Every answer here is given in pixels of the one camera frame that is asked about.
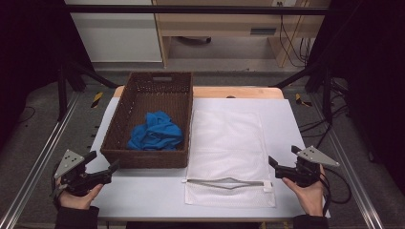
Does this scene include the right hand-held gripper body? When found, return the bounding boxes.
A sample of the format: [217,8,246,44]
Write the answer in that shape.
[275,145,341,188]

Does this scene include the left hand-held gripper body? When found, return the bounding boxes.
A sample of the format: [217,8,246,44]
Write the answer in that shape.
[52,149,113,197]

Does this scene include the white mesh laundry bag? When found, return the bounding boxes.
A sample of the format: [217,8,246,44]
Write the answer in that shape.
[181,109,277,209]

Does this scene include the blue cloth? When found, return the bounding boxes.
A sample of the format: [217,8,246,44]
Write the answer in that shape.
[126,110,184,152]

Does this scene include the brown wicker basket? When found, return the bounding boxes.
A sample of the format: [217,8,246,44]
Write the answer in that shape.
[99,72,194,170]

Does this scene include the person's left hand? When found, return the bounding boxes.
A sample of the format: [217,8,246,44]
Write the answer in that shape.
[57,182,105,211]

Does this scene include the person's right hand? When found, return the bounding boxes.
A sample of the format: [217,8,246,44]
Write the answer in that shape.
[282,164,327,218]

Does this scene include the yellow black tape strip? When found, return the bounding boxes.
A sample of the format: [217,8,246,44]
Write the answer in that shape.
[91,92,105,109]
[294,93,313,108]

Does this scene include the black metal stand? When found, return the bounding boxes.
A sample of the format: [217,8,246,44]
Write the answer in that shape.
[272,62,336,126]
[56,59,119,122]

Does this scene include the black curtain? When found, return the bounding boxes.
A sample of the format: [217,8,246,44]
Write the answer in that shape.
[307,0,405,187]
[0,0,96,151]

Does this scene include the white cabinet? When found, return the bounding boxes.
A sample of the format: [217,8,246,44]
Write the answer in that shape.
[64,0,163,64]

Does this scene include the wooden desk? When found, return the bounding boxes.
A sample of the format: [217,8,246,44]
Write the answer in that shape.
[152,0,331,69]

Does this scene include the black horizontal metal bar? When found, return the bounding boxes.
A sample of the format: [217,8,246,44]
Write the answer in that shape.
[62,4,332,16]

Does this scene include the black floor cables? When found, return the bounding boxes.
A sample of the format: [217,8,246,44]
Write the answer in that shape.
[298,79,351,150]

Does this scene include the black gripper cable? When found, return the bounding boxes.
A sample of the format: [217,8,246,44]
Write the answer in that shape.
[319,165,353,218]

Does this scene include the aluminium rail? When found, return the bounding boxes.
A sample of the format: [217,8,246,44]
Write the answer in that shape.
[0,91,81,229]
[309,94,385,229]

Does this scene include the thin black floor cable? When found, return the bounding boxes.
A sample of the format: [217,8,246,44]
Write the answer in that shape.
[14,106,36,126]

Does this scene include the black cables under desk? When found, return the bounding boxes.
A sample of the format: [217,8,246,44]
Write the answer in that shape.
[277,1,315,69]

